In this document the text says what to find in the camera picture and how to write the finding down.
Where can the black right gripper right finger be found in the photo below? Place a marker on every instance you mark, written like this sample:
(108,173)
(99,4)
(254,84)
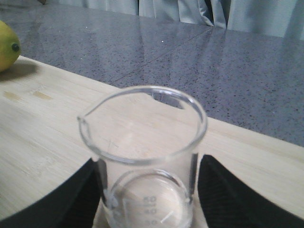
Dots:
(227,202)

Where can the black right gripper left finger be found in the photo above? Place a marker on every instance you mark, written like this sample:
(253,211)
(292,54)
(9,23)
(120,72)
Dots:
(72,205)

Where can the glass measuring beaker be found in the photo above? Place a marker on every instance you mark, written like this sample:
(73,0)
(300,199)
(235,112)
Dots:
(146,139)

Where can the wooden cutting board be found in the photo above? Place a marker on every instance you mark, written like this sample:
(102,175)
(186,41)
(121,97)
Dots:
(41,146)

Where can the yellow lemon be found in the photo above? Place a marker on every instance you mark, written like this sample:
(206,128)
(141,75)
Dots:
(10,48)

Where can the grey curtain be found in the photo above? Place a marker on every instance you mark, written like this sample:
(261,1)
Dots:
(280,18)

